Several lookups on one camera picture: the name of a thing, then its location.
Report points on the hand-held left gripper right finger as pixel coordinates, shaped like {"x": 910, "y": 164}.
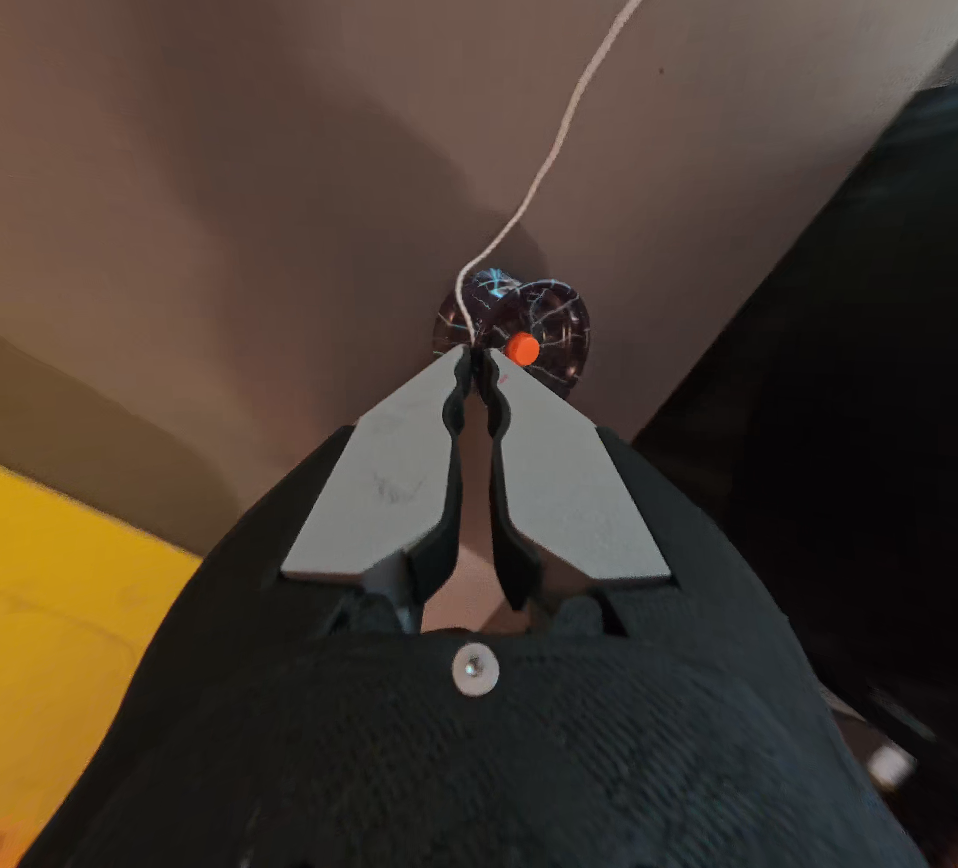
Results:
{"x": 576, "y": 501}

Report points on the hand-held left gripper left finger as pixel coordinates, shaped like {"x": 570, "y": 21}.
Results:
{"x": 374, "y": 486}

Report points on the dark lightning-print yoyo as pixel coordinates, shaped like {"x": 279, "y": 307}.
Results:
{"x": 550, "y": 321}

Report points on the yellow plastic tray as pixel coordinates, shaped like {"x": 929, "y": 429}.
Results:
{"x": 67, "y": 621}

